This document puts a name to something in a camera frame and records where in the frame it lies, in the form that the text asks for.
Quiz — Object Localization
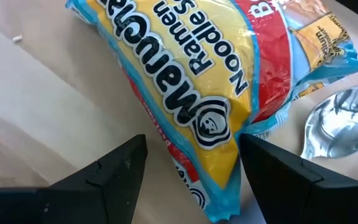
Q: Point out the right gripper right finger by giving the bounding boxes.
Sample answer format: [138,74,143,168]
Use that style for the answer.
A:
[239,133,358,224]

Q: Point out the silver spoon lilac handle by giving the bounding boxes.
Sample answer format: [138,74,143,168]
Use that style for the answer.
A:
[300,85,358,160]

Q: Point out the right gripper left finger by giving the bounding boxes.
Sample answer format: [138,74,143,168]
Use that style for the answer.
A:
[0,134,148,224]

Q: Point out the yellow Maruchan ramen packet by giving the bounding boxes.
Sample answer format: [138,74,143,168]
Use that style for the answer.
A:
[65,0,358,223]

